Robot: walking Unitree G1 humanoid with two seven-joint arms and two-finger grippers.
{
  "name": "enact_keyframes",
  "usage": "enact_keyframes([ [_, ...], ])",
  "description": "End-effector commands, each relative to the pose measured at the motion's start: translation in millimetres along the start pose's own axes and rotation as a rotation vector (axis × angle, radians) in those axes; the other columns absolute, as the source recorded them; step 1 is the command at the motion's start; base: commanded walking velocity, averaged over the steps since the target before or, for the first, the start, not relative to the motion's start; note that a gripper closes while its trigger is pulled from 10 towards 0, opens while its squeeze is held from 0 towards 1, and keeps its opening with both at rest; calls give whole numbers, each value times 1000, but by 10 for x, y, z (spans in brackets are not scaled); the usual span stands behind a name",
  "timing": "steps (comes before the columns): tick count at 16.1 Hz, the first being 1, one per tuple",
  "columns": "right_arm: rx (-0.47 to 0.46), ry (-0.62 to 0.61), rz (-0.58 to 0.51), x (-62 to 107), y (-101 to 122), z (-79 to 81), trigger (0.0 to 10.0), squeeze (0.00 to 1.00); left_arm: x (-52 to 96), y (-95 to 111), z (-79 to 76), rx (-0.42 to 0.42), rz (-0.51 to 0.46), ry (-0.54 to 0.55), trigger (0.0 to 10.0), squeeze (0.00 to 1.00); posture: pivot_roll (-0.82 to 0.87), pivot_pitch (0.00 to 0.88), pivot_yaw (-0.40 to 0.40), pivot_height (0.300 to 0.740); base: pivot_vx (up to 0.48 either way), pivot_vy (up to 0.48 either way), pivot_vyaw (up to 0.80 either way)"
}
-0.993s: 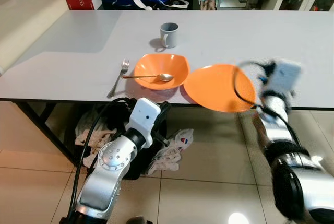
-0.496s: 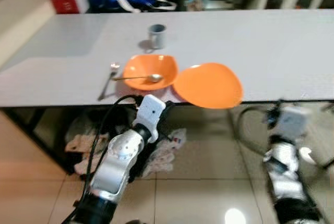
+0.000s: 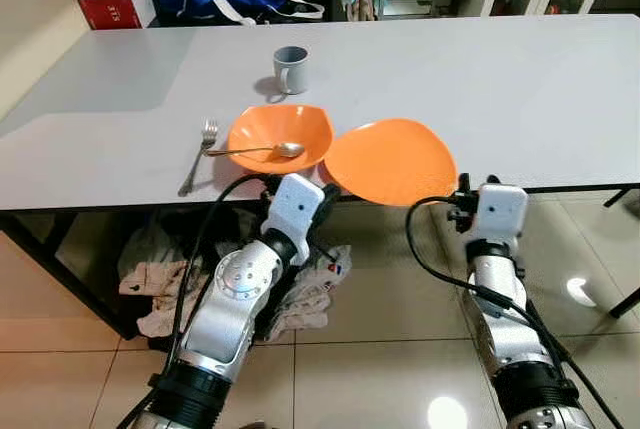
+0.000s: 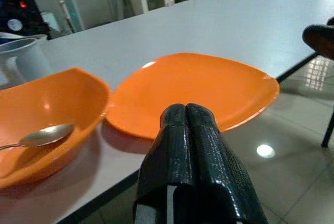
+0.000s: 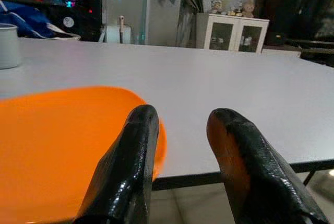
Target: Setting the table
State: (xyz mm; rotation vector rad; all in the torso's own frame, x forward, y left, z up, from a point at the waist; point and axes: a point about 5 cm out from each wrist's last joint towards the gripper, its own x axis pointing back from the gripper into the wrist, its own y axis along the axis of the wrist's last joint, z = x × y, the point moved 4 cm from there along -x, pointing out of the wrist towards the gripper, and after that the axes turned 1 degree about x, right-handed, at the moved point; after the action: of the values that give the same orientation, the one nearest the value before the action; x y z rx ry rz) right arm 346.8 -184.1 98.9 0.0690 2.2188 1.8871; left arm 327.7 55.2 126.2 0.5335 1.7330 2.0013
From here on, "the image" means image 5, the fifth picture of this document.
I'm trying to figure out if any pale grey mug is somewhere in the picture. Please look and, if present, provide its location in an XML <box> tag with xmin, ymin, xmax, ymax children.
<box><xmin>0</xmin><ymin>23</ymin><xmax>19</xmax><ymax>70</ymax></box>

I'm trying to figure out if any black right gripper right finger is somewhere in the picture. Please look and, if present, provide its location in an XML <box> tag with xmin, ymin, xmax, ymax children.
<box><xmin>206</xmin><ymin>108</ymin><xmax>331</xmax><ymax>224</ymax></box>

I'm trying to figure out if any black metal table frame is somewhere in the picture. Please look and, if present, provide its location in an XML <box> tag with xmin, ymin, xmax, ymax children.
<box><xmin>152</xmin><ymin>159</ymin><xmax>334</xmax><ymax>191</ymax></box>

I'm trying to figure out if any grey curtain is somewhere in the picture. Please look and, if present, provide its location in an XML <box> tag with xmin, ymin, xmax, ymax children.
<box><xmin>177</xmin><ymin>0</ymin><xmax>207</xmax><ymax>49</ymax></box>

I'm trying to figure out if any blue and white bag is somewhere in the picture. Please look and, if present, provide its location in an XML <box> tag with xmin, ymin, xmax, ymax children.
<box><xmin>0</xmin><ymin>0</ymin><xmax>81</xmax><ymax>41</ymax></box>

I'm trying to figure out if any white glass-door cabinet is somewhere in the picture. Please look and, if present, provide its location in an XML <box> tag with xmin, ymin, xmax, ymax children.
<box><xmin>203</xmin><ymin>13</ymin><xmax>270</xmax><ymax>54</ymax></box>

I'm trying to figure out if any small doll figurine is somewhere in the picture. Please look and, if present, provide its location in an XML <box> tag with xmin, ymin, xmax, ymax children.
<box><xmin>242</xmin><ymin>0</ymin><xmax>255</xmax><ymax>18</ymax></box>
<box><xmin>210</xmin><ymin>0</ymin><xmax>222</xmax><ymax>15</ymax></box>

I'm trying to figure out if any orange oval plate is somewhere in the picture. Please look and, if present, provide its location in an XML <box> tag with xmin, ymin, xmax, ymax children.
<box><xmin>0</xmin><ymin>85</ymin><xmax>168</xmax><ymax>222</ymax></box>

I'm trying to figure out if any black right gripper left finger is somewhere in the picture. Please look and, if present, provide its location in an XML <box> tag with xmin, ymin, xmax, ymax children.
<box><xmin>74</xmin><ymin>104</ymin><xmax>160</xmax><ymax>224</ymax></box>

